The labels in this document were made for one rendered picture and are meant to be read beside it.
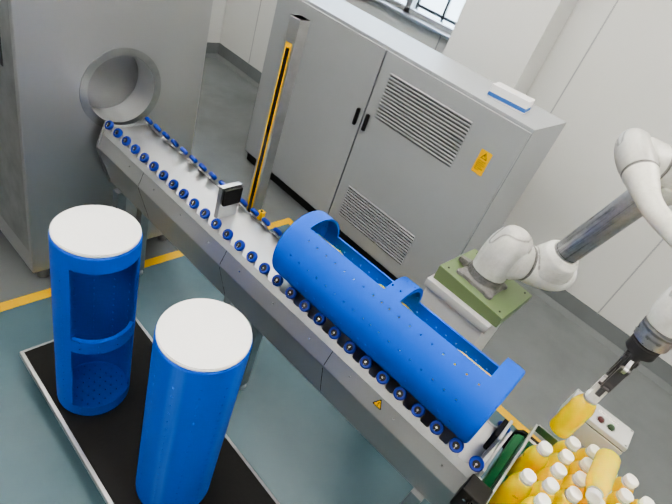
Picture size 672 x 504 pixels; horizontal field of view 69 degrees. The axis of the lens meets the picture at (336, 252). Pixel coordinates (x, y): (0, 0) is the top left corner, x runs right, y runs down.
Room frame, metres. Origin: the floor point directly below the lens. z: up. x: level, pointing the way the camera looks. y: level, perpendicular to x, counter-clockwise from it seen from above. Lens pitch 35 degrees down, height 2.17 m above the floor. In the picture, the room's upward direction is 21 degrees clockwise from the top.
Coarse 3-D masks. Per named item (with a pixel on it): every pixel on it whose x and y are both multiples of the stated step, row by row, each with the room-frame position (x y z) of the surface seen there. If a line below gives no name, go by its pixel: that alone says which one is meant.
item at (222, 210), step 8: (232, 184) 1.70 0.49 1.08; (240, 184) 1.72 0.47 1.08; (224, 192) 1.64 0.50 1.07; (232, 192) 1.67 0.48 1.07; (240, 192) 1.71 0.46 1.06; (224, 200) 1.64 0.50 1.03; (232, 200) 1.68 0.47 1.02; (216, 208) 1.65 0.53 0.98; (224, 208) 1.67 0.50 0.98; (232, 208) 1.71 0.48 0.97; (216, 216) 1.65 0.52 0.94; (224, 216) 1.68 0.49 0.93
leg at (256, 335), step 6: (252, 330) 1.59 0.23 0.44; (252, 336) 1.59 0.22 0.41; (258, 336) 1.59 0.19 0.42; (258, 342) 1.60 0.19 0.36; (252, 348) 1.58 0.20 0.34; (258, 348) 1.62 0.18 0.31; (252, 354) 1.59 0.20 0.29; (252, 360) 1.60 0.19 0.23; (246, 366) 1.58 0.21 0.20; (252, 366) 1.61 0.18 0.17; (246, 372) 1.59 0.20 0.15; (246, 378) 1.60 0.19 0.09
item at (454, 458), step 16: (112, 128) 1.98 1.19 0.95; (208, 224) 1.58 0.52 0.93; (224, 240) 1.53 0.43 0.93; (240, 256) 1.47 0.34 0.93; (256, 272) 1.42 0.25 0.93; (272, 288) 1.37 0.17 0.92; (288, 304) 1.33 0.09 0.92; (304, 320) 1.28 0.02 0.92; (320, 336) 1.24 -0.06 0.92; (336, 352) 1.20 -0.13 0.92; (352, 368) 1.16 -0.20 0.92; (384, 384) 1.12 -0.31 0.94; (448, 448) 0.98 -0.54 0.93; (464, 464) 0.95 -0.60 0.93
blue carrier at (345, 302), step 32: (320, 224) 1.55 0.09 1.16; (288, 256) 1.33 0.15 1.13; (320, 256) 1.31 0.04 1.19; (352, 256) 1.53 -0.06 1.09; (320, 288) 1.25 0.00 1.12; (352, 288) 1.23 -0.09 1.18; (416, 288) 1.29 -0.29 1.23; (352, 320) 1.17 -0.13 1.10; (384, 320) 1.15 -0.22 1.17; (416, 320) 1.16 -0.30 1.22; (384, 352) 1.10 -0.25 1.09; (416, 352) 1.08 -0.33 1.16; (448, 352) 1.08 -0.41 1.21; (480, 352) 1.24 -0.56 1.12; (416, 384) 1.04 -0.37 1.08; (448, 384) 1.01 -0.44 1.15; (480, 384) 1.01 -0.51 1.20; (512, 384) 1.03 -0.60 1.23; (448, 416) 0.98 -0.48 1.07; (480, 416) 0.95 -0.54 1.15
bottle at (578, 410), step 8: (576, 400) 1.05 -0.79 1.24; (584, 400) 1.05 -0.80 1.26; (568, 408) 1.05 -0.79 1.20; (576, 408) 1.04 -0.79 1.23; (584, 408) 1.03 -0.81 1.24; (592, 408) 1.04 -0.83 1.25; (560, 416) 1.05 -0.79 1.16; (568, 416) 1.04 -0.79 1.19; (576, 416) 1.03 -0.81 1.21; (584, 416) 1.03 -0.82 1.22; (552, 424) 1.05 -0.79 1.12; (560, 424) 1.04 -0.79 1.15; (568, 424) 1.03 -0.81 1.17; (576, 424) 1.03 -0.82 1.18; (560, 432) 1.03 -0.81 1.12; (568, 432) 1.03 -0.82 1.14
